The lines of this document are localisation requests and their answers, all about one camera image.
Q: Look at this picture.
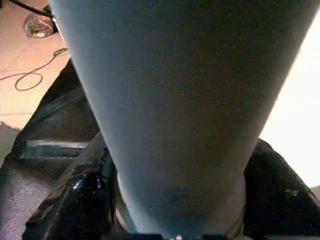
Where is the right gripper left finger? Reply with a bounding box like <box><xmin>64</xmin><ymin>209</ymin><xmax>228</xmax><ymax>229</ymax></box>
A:
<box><xmin>22</xmin><ymin>132</ymin><xmax>119</xmax><ymax>240</ymax></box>

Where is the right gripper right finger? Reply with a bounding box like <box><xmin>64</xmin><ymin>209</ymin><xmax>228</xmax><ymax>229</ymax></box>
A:
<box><xmin>241</xmin><ymin>138</ymin><xmax>320</xmax><ymax>240</ymax></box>

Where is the white plastic table top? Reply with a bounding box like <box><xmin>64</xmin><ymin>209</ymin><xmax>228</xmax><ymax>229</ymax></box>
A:
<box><xmin>259</xmin><ymin>7</ymin><xmax>320</xmax><ymax>189</ymax></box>

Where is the white plastic table leg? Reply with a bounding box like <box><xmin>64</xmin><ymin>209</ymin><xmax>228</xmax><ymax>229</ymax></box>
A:
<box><xmin>48</xmin><ymin>0</ymin><xmax>320</xmax><ymax>238</ymax></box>

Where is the black plastic mat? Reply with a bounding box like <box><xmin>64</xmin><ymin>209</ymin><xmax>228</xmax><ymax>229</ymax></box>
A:
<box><xmin>0</xmin><ymin>57</ymin><xmax>108</xmax><ymax>240</ymax></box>

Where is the clear crumpled plastic bag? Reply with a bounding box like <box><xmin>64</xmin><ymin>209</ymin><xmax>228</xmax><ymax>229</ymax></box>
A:
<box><xmin>22</xmin><ymin>11</ymin><xmax>58</xmax><ymax>39</ymax></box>

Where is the thin black floor cable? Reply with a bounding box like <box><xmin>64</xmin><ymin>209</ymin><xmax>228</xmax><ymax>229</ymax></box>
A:
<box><xmin>0</xmin><ymin>47</ymin><xmax>69</xmax><ymax>91</ymax></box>

